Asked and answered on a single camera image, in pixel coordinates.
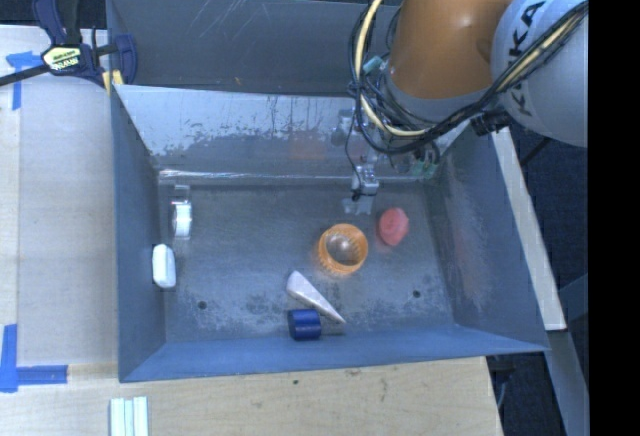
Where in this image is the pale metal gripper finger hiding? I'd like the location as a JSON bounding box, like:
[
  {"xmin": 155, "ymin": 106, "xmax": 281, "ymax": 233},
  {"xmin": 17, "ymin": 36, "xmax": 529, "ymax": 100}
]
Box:
[
  {"xmin": 341, "ymin": 166, "xmax": 365, "ymax": 216},
  {"xmin": 362, "ymin": 167, "xmax": 380, "ymax": 216}
]

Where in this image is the red round toy food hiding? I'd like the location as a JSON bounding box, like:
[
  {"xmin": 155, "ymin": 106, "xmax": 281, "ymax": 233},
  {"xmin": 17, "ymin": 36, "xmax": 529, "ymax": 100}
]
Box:
[{"xmin": 377, "ymin": 207, "xmax": 411, "ymax": 247}]

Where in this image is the orange plastic cup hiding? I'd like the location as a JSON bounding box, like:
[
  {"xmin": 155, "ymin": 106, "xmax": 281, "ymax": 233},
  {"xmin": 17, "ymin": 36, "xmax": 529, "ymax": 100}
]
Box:
[{"xmin": 317, "ymin": 222, "xmax": 370, "ymax": 278}]

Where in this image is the grey metal bin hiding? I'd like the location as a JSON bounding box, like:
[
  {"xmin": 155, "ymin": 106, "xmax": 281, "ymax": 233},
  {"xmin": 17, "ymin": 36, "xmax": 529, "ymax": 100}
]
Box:
[{"xmin": 104, "ymin": 0, "xmax": 552, "ymax": 384}]

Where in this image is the white wedge block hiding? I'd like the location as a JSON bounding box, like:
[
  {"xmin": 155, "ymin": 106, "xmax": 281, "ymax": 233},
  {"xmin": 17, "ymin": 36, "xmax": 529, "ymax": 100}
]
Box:
[{"xmin": 285, "ymin": 270, "xmax": 347, "ymax": 325}]

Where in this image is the blue cylinder block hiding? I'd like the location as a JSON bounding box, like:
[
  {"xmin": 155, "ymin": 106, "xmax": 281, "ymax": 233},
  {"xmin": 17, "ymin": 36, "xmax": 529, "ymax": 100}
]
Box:
[{"xmin": 286, "ymin": 308, "xmax": 322, "ymax": 342}]

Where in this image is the white round roll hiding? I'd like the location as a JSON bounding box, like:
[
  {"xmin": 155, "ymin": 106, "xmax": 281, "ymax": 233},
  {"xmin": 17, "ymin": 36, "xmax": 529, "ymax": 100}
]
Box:
[{"xmin": 170, "ymin": 200, "xmax": 194, "ymax": 240}]

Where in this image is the white oval block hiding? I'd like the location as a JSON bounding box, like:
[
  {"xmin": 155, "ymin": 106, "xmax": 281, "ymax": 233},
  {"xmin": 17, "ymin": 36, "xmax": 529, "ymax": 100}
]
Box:
[{"xmin": 151, "ymin": 243, "xmax": 178, "ymax": 289}]

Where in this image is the black cylinder on white bracket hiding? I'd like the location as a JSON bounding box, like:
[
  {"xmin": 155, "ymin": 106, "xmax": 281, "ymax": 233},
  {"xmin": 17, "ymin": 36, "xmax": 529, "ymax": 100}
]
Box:
[{"xmin": 432, "ymin": 109, "xmax": 512, "ymax": 151}]

